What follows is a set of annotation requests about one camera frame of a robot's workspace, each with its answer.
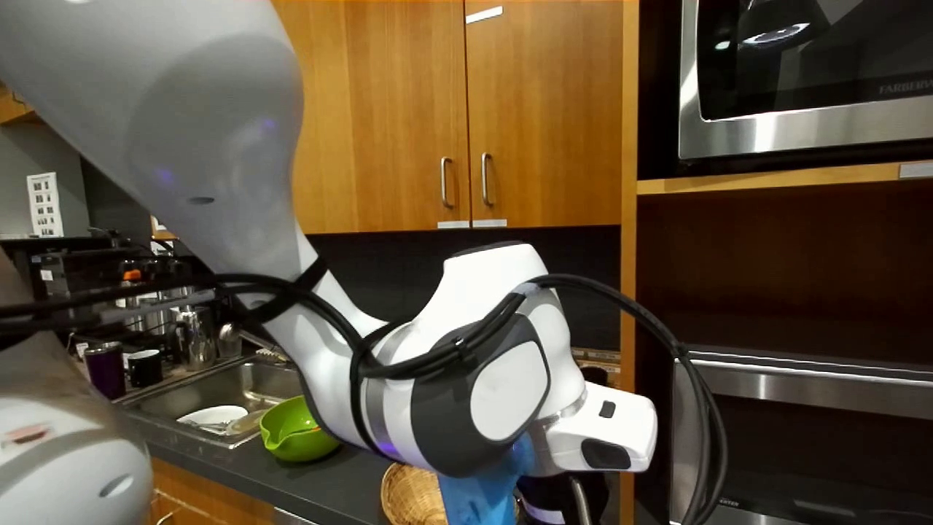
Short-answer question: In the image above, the steel built-in microwave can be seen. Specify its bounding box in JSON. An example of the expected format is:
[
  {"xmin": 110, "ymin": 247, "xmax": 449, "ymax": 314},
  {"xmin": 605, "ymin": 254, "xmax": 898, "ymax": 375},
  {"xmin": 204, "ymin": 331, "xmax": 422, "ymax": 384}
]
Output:
[{"xmin": 673, "ymin": 0, "xmax": 933, "ymax": 162}]

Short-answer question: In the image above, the wooden wall cabinet door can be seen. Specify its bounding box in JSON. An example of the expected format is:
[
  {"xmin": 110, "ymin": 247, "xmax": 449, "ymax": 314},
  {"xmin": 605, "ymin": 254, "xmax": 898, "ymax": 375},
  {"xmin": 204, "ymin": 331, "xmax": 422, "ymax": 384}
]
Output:
[
  {"xmin": 465, "ymin": 0, "xmax": 628, "ymax": 232},
  {"xmin": 268, "ymin": 0, "xmax": 469, "ymax": 237}
]

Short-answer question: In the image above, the white switch panel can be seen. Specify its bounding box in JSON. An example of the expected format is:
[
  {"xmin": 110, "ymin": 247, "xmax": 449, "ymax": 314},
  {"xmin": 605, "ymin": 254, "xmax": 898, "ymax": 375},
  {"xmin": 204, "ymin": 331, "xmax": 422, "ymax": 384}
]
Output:
[{"xmin": 23, "ymin": 168, "xmax": 68, "ymax": 239}]

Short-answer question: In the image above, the wooden tall shelf unit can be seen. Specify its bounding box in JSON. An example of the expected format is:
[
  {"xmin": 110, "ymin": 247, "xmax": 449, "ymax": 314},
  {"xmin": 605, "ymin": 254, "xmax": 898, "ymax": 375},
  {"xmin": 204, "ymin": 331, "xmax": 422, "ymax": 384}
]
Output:
[{"xmin": 615, "ymin": 0, "xmax": 933, "ymax": 525}]

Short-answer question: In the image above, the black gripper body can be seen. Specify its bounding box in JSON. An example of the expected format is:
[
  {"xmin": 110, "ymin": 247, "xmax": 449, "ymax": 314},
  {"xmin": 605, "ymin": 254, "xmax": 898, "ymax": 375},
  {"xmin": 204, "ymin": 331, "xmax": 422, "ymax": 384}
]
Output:
[{"xmin": 527, "ymin": 476, "xmax": 610, "ymax": 525}]

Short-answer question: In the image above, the purple mug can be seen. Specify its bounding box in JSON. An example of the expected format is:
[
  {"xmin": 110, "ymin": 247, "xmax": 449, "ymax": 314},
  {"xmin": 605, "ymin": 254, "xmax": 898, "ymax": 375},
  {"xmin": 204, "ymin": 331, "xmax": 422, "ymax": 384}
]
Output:
[{"xmin": 83, "ymin": 337, "xmax": 129, "ymax": 403}]

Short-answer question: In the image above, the white dish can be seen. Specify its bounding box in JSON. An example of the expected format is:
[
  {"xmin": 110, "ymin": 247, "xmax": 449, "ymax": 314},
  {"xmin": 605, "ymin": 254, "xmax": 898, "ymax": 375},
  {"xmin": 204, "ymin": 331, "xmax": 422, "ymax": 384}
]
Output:
[{"xmin": 175, "ymin": 400, "xmax": 253, "ymax": 436}]

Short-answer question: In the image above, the stainless steel sink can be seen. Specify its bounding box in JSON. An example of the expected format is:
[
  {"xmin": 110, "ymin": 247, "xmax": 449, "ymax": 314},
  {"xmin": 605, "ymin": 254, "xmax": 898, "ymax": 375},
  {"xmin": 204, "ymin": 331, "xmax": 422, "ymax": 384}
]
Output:
[{"xmin": 119, "ymin": 352, "xmax": 307, "ymax": 451}]

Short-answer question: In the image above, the black toaster oven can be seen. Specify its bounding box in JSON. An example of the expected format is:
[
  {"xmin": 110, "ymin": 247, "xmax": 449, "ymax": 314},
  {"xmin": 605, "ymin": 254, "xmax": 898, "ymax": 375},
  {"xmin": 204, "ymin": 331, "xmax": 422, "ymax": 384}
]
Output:
[{"xmin": 667, "ymin": 337, "xmax": 933, "ymax": 525}]

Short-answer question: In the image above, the wooden sink base cabinet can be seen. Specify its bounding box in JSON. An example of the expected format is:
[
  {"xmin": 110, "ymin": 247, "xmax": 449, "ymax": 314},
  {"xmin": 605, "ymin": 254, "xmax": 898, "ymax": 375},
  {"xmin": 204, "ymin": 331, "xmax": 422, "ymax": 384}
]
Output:
[{"xmin": 144, "ymin": 455, "xmax": 316, "ymax": 525}]

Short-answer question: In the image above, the black white mug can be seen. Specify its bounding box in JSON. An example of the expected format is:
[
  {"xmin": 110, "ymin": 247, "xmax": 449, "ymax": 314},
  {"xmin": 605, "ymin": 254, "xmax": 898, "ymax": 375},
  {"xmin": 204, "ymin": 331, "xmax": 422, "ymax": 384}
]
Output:
[{"xmin": 119, "ymin": 343, "xmax": 167, "ymax": 394}]

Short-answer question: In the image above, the silver cabinet handle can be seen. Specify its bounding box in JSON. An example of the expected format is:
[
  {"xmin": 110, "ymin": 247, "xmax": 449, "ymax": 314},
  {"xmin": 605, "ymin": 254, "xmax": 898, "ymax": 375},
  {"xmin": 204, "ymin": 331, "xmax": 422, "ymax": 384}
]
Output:
[
  {"xmin": 436, "ymin": 150, "xmax": 459, "ymax": 212},
  {"xmin": 475, "ymin": 148, "xmax": 500, "ymax": 212}
]

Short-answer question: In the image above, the green mixing bowl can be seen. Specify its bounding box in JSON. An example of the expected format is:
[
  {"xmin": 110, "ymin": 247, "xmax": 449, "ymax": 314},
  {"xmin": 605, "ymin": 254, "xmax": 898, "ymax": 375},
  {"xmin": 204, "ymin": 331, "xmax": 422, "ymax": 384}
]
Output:
[{"xmin": 253, "ymin": 394, "xmax": 345, "ymax": 467}]

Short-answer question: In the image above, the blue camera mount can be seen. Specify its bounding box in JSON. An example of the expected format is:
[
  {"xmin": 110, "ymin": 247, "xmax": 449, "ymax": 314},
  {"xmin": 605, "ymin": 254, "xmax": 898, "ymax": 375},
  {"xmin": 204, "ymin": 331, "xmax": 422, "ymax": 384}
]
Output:
[{"xmin": 441, "ymin": 433, "xmax": 539, "ymax": 525}]

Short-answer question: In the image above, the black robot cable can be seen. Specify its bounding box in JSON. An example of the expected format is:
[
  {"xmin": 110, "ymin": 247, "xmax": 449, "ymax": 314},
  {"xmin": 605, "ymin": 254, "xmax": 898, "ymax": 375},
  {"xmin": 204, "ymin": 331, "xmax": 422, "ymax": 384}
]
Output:
[{"xmin": 0, "ymin": 260, "xmax": 731, "ymax": 525}]

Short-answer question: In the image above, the woven wicker basket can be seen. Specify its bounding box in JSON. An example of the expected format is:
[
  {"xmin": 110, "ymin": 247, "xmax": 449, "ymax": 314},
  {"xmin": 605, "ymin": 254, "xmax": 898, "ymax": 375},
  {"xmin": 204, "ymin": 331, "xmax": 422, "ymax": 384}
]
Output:
[{"xmin": 376, "ymin": 461, "xmax": 453, "ymax": 525}]

